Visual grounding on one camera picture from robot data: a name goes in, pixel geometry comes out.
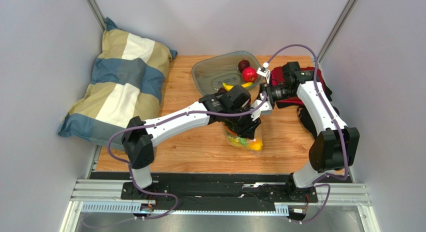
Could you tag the orange toy pineapple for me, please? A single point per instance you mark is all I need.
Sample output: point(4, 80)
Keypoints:
point(230, 135)

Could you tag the left aluminium frame post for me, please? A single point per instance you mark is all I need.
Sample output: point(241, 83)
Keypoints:
point(97, 12)

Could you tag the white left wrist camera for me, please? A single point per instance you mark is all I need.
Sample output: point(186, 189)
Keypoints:
point(260, 108)

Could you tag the green cucumber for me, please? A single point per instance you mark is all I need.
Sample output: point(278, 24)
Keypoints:
point(241, 142)

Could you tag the aluminium frame post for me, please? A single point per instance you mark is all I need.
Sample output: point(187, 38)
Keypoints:
point(97, 12)
point(338, 25)

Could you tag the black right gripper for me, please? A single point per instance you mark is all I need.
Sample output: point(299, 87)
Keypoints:
point(266, 94)

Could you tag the striped blue beige pillow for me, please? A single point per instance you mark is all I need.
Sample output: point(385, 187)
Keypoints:
point(126, 81)

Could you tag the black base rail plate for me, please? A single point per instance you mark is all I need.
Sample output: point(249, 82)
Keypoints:
point(215, 192)

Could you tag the single yellow banana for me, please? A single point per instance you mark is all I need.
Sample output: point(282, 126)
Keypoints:
point(228, 87)

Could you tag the yellow orange mango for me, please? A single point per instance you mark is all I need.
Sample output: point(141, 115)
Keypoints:
point(255, 145)

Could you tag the dark red mangosteen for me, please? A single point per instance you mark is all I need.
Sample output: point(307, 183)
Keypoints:
point(243, 64)

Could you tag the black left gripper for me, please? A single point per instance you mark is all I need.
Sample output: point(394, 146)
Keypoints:
point(248, 129)

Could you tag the black cloth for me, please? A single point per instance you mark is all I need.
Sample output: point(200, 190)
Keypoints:
point(302, 112)

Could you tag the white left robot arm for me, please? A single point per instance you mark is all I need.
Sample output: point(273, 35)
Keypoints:
point(233, 107)

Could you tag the red pomegranate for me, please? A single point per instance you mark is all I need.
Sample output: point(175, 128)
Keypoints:
point(249, 74)

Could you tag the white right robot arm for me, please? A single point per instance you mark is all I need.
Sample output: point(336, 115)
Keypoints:
point(335, 145)

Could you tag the red folded cloth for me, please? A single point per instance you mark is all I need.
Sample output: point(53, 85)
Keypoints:
point(277, 78)

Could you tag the clear zip top bag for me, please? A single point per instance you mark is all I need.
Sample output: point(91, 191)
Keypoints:
point(258, 135)

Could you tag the grey transparent plastic container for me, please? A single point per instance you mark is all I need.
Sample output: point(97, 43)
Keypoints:
point(210, 74)

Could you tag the right aluminium frame post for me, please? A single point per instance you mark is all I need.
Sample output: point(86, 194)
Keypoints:
point(338, 25)

